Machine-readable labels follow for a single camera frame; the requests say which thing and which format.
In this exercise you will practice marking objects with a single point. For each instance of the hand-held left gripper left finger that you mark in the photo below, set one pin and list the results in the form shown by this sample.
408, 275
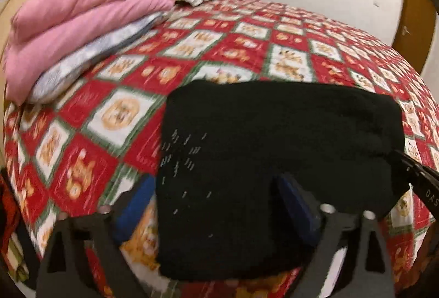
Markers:
132, 212

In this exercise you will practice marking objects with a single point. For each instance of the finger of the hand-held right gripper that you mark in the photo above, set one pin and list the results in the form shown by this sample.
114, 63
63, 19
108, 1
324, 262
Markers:
423, 183

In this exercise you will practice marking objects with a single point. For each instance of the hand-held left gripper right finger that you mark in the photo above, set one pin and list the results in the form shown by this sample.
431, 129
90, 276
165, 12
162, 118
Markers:
299, 210

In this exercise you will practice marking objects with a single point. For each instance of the black pants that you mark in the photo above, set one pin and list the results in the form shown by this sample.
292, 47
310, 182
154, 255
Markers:
274, 153

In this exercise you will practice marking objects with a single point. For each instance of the red checkered printed blanket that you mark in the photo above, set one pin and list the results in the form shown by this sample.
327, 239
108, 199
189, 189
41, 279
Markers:
103, 147

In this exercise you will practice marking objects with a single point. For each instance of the striped colourful cloth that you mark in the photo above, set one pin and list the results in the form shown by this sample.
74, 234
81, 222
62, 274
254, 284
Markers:
12, 243

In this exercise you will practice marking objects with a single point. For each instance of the grey white pillow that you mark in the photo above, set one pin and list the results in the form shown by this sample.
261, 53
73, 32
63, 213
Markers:
68, 68

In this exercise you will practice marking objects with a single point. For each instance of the brown wooden door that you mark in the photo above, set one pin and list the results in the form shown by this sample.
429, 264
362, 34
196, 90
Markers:
415, 9

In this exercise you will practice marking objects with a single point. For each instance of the pink folded blanket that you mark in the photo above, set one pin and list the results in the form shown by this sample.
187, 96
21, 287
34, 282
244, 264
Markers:
85, 16

